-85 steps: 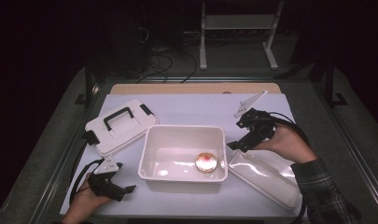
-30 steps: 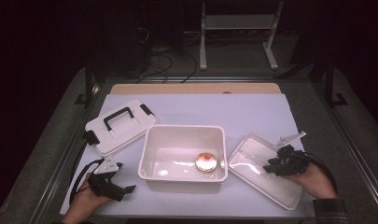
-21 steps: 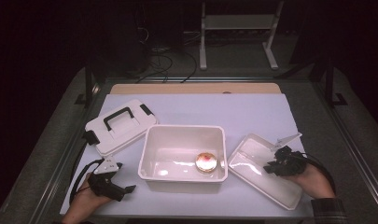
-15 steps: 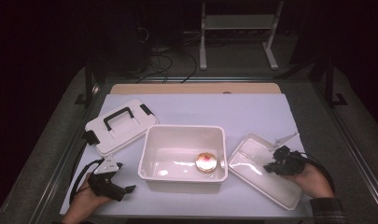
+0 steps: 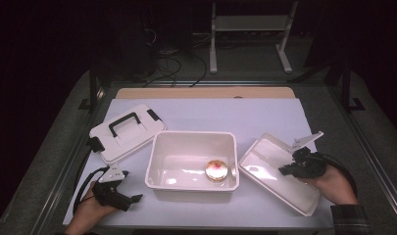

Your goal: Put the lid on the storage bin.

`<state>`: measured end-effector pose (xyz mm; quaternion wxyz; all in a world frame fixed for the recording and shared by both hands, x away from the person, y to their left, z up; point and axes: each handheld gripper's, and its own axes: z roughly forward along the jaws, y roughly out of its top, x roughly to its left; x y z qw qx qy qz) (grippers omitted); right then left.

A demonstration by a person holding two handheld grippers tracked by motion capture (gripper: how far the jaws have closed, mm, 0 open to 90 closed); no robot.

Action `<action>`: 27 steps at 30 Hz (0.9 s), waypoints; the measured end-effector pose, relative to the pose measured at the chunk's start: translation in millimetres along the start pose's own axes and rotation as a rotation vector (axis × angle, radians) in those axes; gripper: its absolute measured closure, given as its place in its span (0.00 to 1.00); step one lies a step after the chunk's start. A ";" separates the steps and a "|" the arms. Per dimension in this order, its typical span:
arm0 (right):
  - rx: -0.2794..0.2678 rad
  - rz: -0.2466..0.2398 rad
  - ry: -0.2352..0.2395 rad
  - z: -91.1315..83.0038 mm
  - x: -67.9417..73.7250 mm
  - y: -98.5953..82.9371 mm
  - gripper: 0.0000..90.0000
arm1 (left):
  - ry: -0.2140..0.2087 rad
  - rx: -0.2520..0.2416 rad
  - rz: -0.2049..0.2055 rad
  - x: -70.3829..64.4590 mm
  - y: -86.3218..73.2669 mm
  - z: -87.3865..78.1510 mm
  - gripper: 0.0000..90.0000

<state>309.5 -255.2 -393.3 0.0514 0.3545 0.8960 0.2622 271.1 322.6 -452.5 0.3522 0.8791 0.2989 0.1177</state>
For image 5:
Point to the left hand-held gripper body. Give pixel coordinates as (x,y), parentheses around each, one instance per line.
(109,192)

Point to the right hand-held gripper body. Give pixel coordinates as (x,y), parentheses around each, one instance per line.
(308,164)

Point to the white plastic insert tray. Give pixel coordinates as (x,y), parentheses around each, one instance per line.
(277,182)

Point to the white plastic storage box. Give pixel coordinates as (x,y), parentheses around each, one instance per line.
(186,153)

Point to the person's left hand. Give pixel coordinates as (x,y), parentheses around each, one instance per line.
(91,210)

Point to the person's right hand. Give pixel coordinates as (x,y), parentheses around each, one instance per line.
(336,189)

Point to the round golden tart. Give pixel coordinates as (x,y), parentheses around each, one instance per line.
(216,170)

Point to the wooden board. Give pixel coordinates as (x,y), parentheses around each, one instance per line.
(202,92)

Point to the white metal stand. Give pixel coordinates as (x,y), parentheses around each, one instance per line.
(251,23)

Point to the metal table frame rail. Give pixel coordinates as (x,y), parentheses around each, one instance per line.
(366,143)
(65,169)

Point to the black clamp post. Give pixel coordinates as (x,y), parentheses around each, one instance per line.
(348,91)
(94,88)

